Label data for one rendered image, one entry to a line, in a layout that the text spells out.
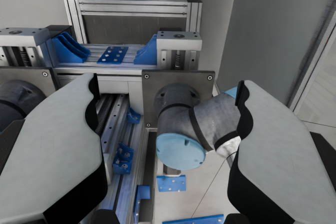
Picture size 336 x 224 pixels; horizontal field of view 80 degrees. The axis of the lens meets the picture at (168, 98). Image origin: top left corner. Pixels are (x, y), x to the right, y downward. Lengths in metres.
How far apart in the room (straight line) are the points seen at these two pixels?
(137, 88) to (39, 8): 1.26
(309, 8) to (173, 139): 0.62
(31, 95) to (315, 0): 0.92
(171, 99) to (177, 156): 0.17
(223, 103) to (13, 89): 0.59
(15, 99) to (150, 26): 0.95
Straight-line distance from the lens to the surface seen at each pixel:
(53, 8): 1.81
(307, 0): 0.86
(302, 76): 0.80
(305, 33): 0.83
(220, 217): 3.56
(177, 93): 0.59
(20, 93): 0.73
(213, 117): 0.46
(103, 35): 1.50
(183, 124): 0.48
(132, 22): 1.43
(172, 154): 0.48
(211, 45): 1.70
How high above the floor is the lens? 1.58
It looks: 57 degrees down
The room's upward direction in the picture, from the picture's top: 180 degrees counter-clockwise
